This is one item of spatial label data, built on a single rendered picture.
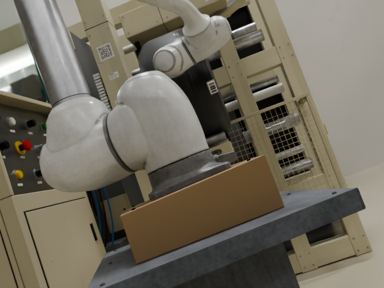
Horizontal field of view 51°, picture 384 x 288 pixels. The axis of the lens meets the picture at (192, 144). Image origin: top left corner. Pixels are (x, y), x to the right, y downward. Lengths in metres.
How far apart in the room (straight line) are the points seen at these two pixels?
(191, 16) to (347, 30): 5.83
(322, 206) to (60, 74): 0.65
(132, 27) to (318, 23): 4.82
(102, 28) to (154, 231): 1.54
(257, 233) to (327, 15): 6.42
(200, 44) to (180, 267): 0.86
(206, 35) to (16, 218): 0.82
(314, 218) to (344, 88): 6.02
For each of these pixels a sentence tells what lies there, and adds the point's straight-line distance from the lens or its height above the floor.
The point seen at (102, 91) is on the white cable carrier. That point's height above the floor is 1.34.
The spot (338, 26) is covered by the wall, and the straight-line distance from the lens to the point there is 7.02.
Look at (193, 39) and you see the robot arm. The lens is 1.36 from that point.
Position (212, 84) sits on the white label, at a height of 1.12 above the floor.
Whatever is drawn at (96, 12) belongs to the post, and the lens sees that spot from 2.20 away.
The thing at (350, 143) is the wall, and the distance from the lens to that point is 6.57.
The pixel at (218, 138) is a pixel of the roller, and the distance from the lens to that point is 1.86.
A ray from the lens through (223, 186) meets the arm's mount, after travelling 0.78.
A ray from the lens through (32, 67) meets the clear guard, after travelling 1.90.
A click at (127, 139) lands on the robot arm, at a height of 0.89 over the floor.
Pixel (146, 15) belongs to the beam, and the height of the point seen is 1.72.
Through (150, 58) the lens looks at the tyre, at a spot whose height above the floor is 1.33.
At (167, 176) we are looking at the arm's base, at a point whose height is 0.79.
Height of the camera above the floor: 0.76
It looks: 5 degrees up
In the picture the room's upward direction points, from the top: 20 degrees counter-clockwise
